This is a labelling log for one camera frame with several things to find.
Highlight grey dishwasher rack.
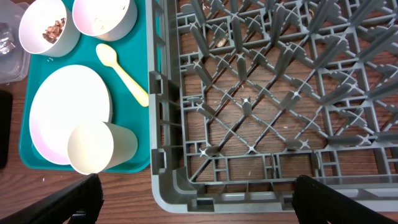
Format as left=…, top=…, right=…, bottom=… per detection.
left=146, top=0, right=397, bottom=213

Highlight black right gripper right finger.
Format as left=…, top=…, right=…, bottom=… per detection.
left=292, top=175, right=395, bottom=224

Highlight clear plastic bin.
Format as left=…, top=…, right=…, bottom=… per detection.
left=1, top=0, right=31, bottom=84

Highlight white round plate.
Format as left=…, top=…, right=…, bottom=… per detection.
left=29, top=65, right=113, bottom=165

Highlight white plastic cup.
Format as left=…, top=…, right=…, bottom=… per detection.
left=67, top=121, right=138, bottom=175

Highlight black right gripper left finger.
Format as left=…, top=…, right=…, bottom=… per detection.
left=1, top=174, right=104, bottom=223

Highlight white bowl with food scraps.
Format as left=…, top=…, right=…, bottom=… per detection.
left=19, top=0, right=80, bottom=57

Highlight yellow plastic spoon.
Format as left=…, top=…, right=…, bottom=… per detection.
left=96, top=44, right=149, bottom=107

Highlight brown food scraps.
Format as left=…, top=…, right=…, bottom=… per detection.
left=42, top=18, right=66, bottom=44

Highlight black tray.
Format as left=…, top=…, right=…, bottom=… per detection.
left=0, top=90, right=13, bottom=168

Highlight pink empty bowl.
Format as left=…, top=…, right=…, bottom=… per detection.
left=72, top=0, right=138, bottom=41

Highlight teal plastic tray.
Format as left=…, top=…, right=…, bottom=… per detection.
left=19, top=1, right=150, bottom=174

